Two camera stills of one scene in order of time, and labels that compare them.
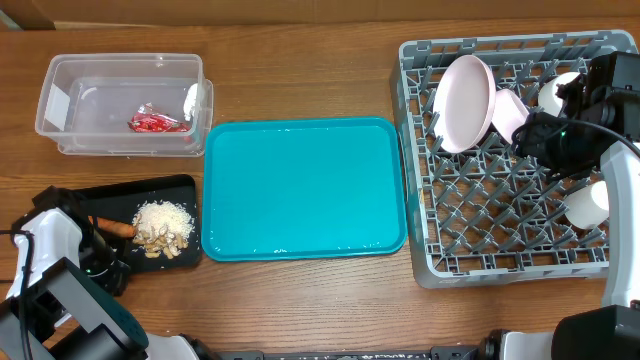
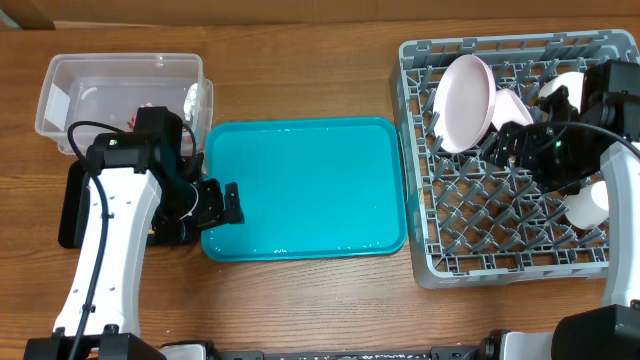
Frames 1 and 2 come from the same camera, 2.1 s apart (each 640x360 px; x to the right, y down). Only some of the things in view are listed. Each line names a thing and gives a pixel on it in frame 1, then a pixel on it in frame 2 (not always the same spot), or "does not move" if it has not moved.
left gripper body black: (101, 262) → (210, 210)
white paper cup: (588, 207) does not move
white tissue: (191, 102) does not move
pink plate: (464, 103) does not move
